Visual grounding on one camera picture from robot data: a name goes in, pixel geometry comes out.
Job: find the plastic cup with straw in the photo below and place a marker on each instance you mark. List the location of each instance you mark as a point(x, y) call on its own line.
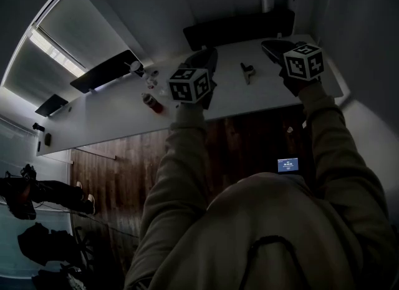
point(136, 67)

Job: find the person's left forearm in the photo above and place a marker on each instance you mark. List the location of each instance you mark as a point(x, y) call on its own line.
point(184, 145)

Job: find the person's beige hoodie torso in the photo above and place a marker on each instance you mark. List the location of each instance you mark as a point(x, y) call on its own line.
point(268, 226)

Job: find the small white tag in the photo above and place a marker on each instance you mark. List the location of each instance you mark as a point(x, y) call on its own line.
point(290, 129)

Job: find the red drink bottle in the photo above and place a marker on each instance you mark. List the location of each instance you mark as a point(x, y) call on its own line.
point(153, 103)

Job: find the medium black desk divider panel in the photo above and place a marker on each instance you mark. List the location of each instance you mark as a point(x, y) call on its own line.
point(104, 71)

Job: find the person's right forearm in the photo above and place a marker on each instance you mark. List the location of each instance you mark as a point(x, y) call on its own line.
point(333, 133)

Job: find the small lit screen device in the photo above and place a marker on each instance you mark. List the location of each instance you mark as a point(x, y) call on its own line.
point(288, 165)

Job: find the small black flat object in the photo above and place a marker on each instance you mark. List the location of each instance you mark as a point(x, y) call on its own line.
point(47, 139)

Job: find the grey metal object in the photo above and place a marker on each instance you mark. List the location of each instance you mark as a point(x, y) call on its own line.
point(247, 71)

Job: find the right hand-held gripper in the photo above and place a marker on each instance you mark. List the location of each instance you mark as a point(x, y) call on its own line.
point(303, 63)

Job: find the small black desk divider panel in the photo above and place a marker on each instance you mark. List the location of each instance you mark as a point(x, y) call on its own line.
point(51, 104)

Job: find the large black desk divider panel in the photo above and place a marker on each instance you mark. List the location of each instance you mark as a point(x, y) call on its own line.
point(238, 28)

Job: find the grey roller blind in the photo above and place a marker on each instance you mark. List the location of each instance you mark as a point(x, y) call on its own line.
point(84, 30)
point(40, 73)

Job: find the small white bottle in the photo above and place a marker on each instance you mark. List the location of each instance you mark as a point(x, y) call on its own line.
point(151, 79)

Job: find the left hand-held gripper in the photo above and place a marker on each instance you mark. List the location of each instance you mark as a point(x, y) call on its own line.
point(189, 86)

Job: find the black office chair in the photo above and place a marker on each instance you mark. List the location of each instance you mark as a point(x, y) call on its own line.
point(50, 246)

